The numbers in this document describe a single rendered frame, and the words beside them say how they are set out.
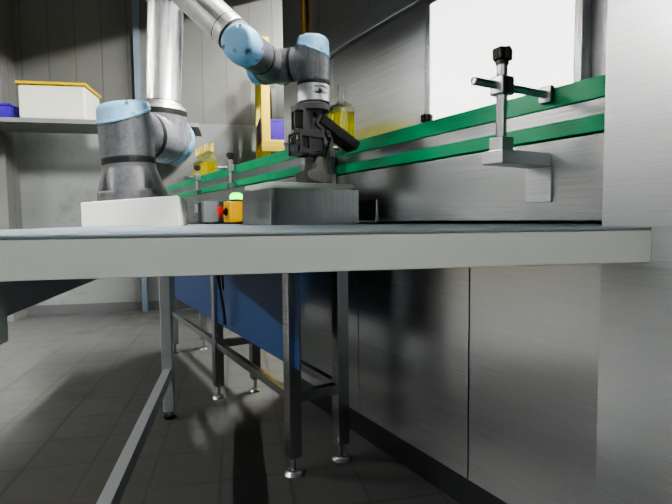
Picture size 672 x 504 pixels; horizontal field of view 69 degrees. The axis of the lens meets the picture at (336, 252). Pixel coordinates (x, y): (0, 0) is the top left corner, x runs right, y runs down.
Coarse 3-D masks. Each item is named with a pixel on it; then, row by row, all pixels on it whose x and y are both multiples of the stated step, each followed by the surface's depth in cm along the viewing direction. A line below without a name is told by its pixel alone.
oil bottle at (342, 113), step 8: (336, 104) 136; (344, 104) 136; (336, 112) 135; (344, 112) 136; (352, 112) 137; (336, 120) 136; (344, 120) 136; (352, 120) 137; (344, 128) 136; (352, 128) 137
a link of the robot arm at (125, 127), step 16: (96, 112) 108; (112, 112) 106; (128, 112) 106; (144, 112) 109; (112, 128) 106; (128, 128) 106; (144, 128) 109; (160, 128) 115; (112, 144) 106; (128, 144) 106; (144, 144) 109; (160, 144) 115
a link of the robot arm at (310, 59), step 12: (300, 36) 109; (312, 36) 107; (324, 36) 109; (300, 48) 109; (312, 48) 107; (324, 48) 108; (300, 60) 108; (312, 60) 108; (324, 60) 109; (300, 72) 109; (312, 72) 108; (324, 72) 109
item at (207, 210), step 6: (198, 204) 187; (204, 204) 181; (210, 204) 182; (216, 204) 183; (222, 204) 185; (198, 210) 187; (204, 210) 181; (210, 210) 182; (216, 210) 184; (198, 216) 187; (204, 216) 181; (210, 216) 182; (216, 216) 184; (222, 216) 185; (204, 222) 182; (210, 222) 183; (216, 222) 184
